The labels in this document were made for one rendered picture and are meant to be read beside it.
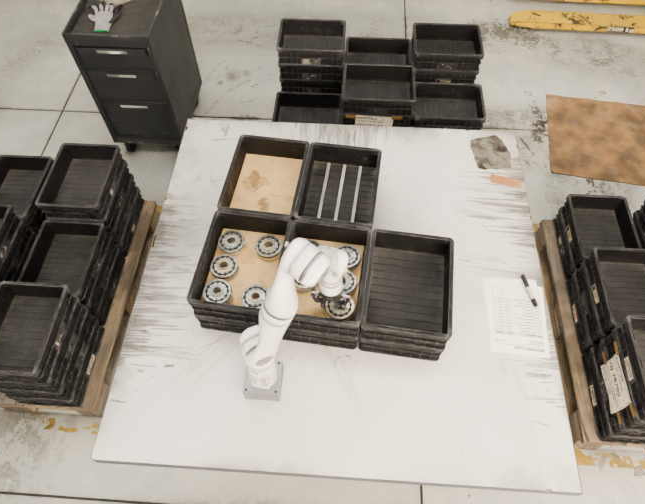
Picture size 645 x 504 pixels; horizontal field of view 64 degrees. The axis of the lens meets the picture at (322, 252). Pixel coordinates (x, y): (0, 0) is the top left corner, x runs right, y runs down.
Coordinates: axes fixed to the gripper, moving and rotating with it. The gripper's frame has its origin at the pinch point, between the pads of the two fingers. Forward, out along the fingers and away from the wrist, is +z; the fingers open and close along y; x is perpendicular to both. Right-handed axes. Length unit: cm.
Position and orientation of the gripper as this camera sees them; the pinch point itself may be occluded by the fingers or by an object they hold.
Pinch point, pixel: (330, 305)
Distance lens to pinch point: 181.8
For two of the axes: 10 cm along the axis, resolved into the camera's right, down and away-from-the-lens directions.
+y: 9.9, 1.2, -0.9
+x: 1.5, -8.4, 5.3
